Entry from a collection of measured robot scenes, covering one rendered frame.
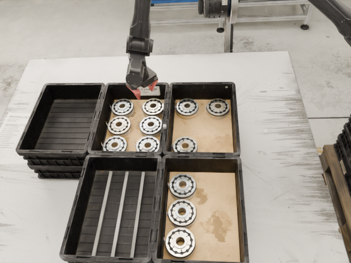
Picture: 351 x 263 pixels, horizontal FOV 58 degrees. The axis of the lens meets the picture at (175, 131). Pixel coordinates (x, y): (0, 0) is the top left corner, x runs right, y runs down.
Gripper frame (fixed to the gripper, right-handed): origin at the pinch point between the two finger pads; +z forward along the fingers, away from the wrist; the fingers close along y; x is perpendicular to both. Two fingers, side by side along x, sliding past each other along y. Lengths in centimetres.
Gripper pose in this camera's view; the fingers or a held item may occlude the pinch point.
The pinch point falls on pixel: (144, 93)
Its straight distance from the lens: 125.5
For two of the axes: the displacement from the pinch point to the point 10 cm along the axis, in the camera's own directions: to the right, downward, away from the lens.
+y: 7.5, -5.6, 3.5
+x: -6.6, -5.7, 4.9
